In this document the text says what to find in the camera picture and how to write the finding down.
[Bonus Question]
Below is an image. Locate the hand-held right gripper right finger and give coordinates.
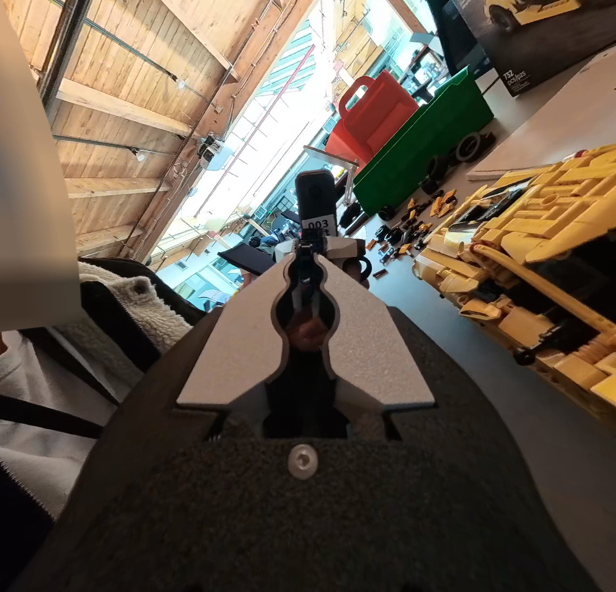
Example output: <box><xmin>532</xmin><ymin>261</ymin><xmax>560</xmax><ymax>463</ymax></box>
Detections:
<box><xmin>314</xmin><ymin>254</ymin><xmax>436</xmax><ymax>429</ymax></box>

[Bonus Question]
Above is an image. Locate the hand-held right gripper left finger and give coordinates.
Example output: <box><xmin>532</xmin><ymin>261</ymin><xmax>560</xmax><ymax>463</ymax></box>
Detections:
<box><xmin>176</xmin><ymin>254</ymin><xmax>300</xmax><ymax>429</ymax></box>

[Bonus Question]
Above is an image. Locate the black brick assembly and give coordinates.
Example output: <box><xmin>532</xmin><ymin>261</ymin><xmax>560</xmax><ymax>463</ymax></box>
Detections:
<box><xmin>294</xmin><ymin>233</ymin><xmax>322</xmax><ymax>309</ymax></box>

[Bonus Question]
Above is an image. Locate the grey desk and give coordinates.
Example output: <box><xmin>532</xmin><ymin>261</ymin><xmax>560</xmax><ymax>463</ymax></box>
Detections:
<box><xmin>356</xmin><ymin>43</ymin><xmax>616</xmax><ymax>592</ymax></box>

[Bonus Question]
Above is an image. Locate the black background table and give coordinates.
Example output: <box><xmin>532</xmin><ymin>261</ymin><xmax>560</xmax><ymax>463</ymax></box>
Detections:
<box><xmin>217</xmin><ymin>245</ymin><xmax>275</xmax><ymax>275</ymax></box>

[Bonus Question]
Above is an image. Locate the pile of yellow black pieces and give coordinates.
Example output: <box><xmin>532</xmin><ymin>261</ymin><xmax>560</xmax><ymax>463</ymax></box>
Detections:
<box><xmin>366</xmin><ymin>190</ymin><xmax>458</xmax><ymax>280</ymax></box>

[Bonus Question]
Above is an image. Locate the black fleece-lined jacket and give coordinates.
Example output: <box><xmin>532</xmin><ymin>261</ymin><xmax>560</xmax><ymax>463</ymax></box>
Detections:
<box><xmin>0</xmin><ymin>257</ymin><xmax>208</xmax><ymax>592</ymax></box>

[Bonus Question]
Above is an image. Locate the red plastic carry case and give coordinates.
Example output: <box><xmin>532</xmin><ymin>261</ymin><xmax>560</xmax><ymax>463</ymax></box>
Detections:
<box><xmin>325</xmin><ymin>69</ymin><xmax>419</xmax><ymax>166</ymax></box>

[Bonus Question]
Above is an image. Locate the white ceiling device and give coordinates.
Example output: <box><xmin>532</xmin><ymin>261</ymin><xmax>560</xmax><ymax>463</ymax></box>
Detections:
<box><xmin>197</xmin><ymin>135</ymin><xmax>234</xmax><ymax>171</ymax></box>

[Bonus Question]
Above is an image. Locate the green plastic bin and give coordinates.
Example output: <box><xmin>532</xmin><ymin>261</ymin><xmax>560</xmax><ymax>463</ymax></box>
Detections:
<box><xmin>354</xmin><ymin>65</ymin><xmax>495</xmax><ymax>217</ymax></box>

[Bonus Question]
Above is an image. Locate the yellow brick car model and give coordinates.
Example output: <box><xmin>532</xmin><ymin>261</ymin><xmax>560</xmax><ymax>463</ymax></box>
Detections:
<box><xmin>411</xmin><ymin>144</ymin><xmax>616</xmax><ymax>422</ymax></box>

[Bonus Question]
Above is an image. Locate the light grey hoodie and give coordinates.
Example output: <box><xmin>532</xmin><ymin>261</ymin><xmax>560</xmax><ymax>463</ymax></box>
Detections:
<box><xmin>0</xmin><ymin>332</ymin><xmax>145</xmax><ymax>520</ymax></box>

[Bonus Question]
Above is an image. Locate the black monitor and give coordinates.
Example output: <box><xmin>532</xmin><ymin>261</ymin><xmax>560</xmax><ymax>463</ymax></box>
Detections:
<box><xmin>423</xmin><ymin>0</ymin><xmax>492</xmax><ymax>77</ymax></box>

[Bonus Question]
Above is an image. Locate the open instruction booklet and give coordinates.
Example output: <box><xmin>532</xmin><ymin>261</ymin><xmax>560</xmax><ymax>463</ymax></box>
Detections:
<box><xmin>467</xmin><ymin>98</ymin><xmax>616</xmax><ymax>182</ymax></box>

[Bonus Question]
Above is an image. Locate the brick set box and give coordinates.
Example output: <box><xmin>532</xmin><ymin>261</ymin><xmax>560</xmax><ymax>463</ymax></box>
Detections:
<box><xmin>438</xmin><ymin>0</ymin><xmax>616</xmax><ymax>99</ymax></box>

